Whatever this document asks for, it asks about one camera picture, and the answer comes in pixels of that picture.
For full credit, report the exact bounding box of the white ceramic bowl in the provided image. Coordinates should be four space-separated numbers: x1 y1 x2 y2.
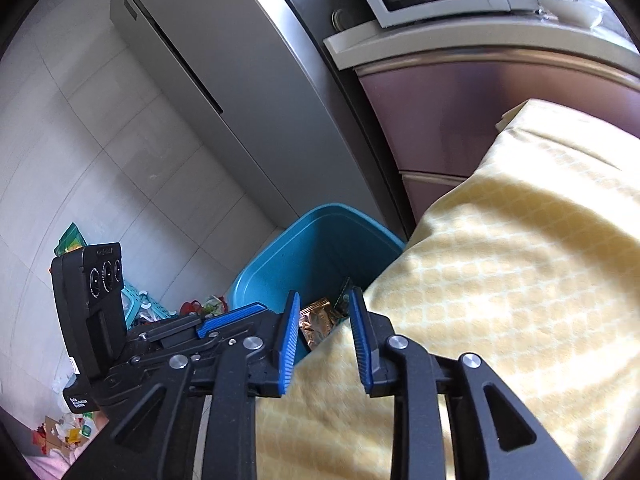
537 0 603 29

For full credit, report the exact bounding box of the pink sleeved left forearm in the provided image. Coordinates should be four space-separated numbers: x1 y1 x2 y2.
23 450 75 480

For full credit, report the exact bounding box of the blue plastic trash bin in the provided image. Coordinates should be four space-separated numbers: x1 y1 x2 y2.
226 201 407 366

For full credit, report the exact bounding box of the black camera box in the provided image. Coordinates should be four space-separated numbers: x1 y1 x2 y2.
51 243 127 380

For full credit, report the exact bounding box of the copper foil wrapper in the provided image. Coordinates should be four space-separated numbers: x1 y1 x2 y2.
298 298 345 351

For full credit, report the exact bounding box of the yellow patterned tablecloth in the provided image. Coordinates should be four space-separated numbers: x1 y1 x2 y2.
256 100 639 479

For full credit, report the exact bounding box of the teal plastic basket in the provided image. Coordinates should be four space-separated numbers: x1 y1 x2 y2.
120 282 175 328

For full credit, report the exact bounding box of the green snack wrapper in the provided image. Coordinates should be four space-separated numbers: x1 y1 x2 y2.
334 278 354 318

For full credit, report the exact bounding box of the kitchen counter with cabinets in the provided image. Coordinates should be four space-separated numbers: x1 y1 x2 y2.
324 18 639 218

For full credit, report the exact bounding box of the silver refrigerator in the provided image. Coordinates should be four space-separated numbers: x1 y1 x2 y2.
111 0 411 235

